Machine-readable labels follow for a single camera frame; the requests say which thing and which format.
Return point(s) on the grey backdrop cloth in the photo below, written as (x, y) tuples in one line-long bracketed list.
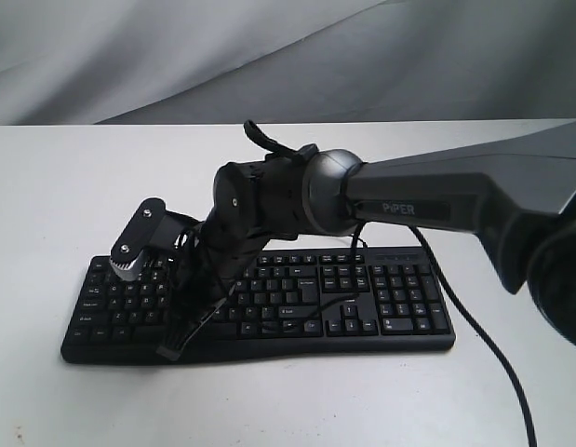
[(222, 62)]

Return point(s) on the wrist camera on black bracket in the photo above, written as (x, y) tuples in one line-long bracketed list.
[(151, 232)]

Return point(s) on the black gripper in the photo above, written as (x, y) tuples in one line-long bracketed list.
[(216, 253)]

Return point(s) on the black acer keyboard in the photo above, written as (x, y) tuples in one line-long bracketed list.
[(287, 303)]

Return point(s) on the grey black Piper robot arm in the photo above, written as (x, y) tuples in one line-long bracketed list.
[(517, 196)]

